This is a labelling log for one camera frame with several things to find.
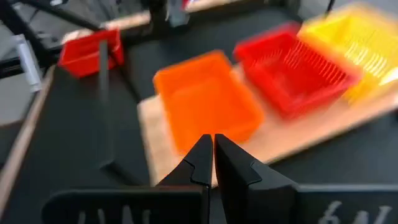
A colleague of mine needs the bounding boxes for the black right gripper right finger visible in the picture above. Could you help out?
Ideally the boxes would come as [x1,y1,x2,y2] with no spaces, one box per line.
[214,134,398,224]

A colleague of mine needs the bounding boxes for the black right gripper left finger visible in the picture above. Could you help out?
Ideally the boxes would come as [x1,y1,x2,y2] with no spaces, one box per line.
[41,134,215,224]

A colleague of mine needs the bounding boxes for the orange plastic basket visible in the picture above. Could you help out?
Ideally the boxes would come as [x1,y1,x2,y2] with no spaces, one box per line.
[152,49,265,156]

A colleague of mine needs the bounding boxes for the red plastic basket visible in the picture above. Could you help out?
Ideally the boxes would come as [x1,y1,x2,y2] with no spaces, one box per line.
[58,27,125,78]
[233,21,361,121]

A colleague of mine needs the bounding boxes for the yellow plastic basket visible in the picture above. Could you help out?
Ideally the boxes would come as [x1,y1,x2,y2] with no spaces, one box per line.
[297,2,398,106]

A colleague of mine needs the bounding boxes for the black table mat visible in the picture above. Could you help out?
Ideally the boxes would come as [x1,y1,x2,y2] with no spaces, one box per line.
[0,0,398,224]

